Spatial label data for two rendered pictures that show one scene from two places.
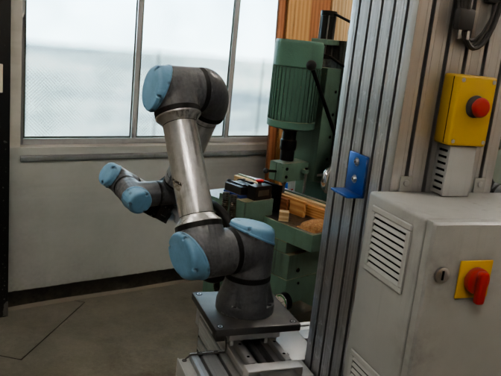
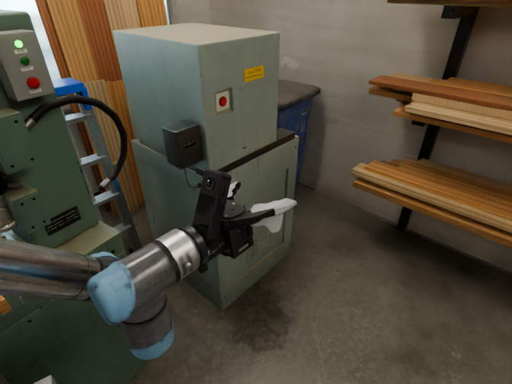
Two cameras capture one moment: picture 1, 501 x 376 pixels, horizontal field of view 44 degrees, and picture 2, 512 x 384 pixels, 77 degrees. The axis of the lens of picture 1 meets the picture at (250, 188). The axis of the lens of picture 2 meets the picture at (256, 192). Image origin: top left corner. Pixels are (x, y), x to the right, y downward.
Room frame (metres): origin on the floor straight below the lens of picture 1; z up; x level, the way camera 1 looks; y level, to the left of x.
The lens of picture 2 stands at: (1.35, -0.88, 1.58)
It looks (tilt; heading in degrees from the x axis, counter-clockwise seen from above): 33 degrees down; 348
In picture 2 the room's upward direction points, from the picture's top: straight up
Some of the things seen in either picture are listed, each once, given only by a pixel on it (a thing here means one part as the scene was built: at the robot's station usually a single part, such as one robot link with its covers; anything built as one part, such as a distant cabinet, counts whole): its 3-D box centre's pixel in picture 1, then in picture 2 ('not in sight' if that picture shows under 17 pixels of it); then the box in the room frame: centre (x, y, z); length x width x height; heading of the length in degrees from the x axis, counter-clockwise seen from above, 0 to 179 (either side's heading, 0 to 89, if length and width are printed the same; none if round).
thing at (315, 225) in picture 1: (317, 223); not in sight; (1.99, -0.24, 0.91); 0.12 x 0.09 x 0.03; 134
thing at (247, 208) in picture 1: (245, 207); not in sight; (2.10, 0.01, 0.92); 0.15 x 0.13 x 0.09; 44
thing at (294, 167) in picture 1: (288, 171); not in sight; (2.25, -0.14, 1.03); 0.14 x 0.07 x 0.09; 134
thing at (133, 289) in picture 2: not in sight; (134, 283); (1.70, -0.77, 1.21); 0.11 x 0.08 x 0.09; 126
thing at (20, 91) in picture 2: not in sight; (20, 65); (2.36, -0.45, 1.40); 0.10 x 0.06 x 0.16; 134
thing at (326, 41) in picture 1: (326, 35); not in sight; (2.34, -0.22, 1.54); 0.08 x 0.08 x 0.17; 44
